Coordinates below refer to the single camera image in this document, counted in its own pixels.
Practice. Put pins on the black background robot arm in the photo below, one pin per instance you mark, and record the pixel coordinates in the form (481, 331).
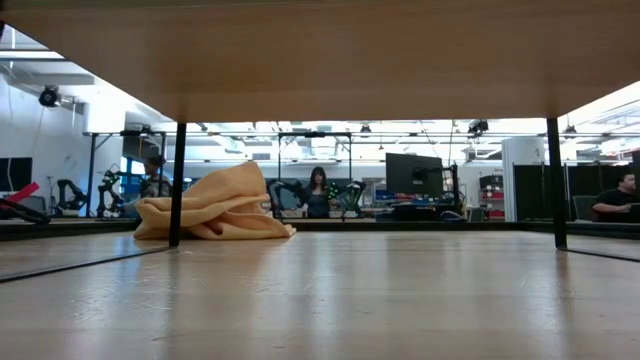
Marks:
(72, 195)
(110, 192)
(352, 195)
(285, 192)

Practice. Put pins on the black ceiling camera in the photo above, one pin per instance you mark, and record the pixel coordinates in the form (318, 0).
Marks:
(49, 97)

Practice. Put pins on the red slanted bar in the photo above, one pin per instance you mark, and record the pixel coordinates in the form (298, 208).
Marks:
(22, 192)

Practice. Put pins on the shelving with red bins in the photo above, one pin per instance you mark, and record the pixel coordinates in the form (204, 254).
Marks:
(492, 197)

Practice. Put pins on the black aluminium table frame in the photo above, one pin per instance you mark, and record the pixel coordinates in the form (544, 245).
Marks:
(400, 226)

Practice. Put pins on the wooden shelf with black legs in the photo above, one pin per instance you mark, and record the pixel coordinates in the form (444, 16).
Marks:
(320, 60)

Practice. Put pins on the black metal rig frame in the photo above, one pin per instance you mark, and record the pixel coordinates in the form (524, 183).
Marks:
(91, 170)
(315, 134)

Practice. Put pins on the black partition wall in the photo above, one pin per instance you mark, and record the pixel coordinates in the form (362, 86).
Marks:
(580, 180)

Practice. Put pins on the person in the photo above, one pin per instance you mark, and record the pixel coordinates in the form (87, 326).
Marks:
(617, 200)
(317, 195)
(155, 182)

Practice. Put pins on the orange cloth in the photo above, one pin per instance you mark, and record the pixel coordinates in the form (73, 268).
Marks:
(215, 205)

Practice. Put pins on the black computer monitor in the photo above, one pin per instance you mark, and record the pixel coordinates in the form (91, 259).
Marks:
(412, 175)

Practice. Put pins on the black curved tube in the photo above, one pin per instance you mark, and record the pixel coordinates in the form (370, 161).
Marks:
(25, 211)

